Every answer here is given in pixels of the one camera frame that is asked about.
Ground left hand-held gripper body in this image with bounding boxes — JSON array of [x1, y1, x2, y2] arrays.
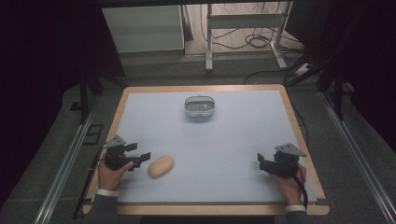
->
[[103, 134, 138, 172]]

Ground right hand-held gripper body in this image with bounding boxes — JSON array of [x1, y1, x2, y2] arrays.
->
[[264, 143, 308, 179]]

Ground orange bread roll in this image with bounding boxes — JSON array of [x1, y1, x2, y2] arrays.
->
[[148, 155, 175, 180]]

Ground person's left hand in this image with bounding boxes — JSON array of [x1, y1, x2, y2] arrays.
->
[[97, 160, 134, 191]]

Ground person's right hand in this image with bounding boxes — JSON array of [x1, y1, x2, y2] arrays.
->
[[270, 163, 308, 207]]

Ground white table mat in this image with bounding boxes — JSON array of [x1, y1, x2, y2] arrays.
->
[[117, 90, 318, 205]]

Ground black metal stand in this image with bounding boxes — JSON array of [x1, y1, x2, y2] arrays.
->
[[78, 66, 129, 125], [317, 66, 347, 121]]

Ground white power strip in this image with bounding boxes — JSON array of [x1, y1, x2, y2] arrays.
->
[[292, 63, 313, 77]]

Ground white cabinet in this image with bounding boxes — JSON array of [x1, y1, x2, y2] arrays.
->
[[101, 5, 186, 54]]

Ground dark curtain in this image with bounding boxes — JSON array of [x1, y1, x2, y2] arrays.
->
[[286, 0, 396, 153], [0, 0, 125, 206]]

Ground black floor bracket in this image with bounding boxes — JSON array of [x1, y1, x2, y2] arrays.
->
[[82, 123, 105, 147]]

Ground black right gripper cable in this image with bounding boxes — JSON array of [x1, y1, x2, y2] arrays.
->
[[290, 163, 310, 210]]

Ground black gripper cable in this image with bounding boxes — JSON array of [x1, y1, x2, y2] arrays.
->
[[290, 163, 310, 210], [72, 143, 108, 220]]

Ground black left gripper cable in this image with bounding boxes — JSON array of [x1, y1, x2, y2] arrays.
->
[[72, 143, 108, 220]]

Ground aluminium rail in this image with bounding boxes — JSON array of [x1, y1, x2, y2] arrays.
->
[[33, 101, 100, 224], [319, 91, 396, 224]]

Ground black floor cables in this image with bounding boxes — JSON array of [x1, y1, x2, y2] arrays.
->
[[199, 2, 309, 86]]

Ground white metal desk frame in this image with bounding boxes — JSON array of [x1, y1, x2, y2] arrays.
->
[[205, 1, 294, 73]]

